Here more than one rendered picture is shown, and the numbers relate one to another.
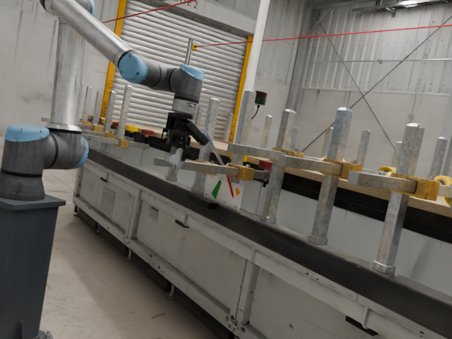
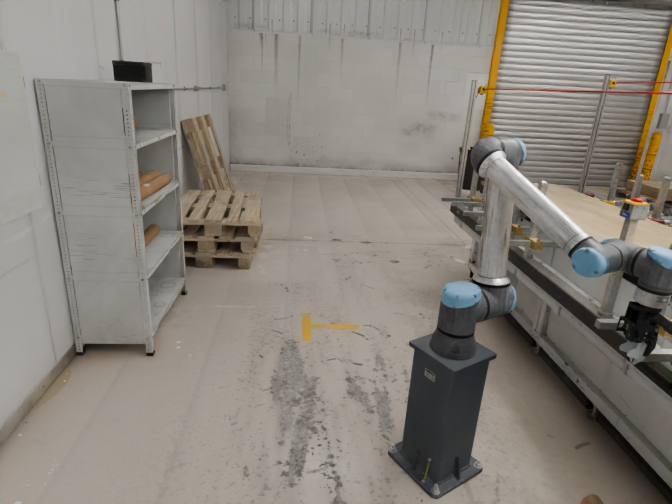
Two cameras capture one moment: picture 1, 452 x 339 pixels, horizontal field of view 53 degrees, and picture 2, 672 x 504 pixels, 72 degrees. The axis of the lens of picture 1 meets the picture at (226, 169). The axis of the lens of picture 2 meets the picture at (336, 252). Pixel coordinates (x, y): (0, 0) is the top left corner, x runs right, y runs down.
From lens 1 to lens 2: 0.70 m
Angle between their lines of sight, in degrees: 33
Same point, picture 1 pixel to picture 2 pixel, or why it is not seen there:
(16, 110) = (399, 144)
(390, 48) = not seen: outside the picture
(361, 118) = not seen: outside the picture
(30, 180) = (465, 340)
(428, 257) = not seen: outside the picture
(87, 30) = (529, 208)
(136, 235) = (546, 331)
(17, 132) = (454, 299)
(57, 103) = (487, 258)
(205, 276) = (643, 417)
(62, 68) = (492, 224)
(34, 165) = (469, 327)
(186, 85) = (658, 278)
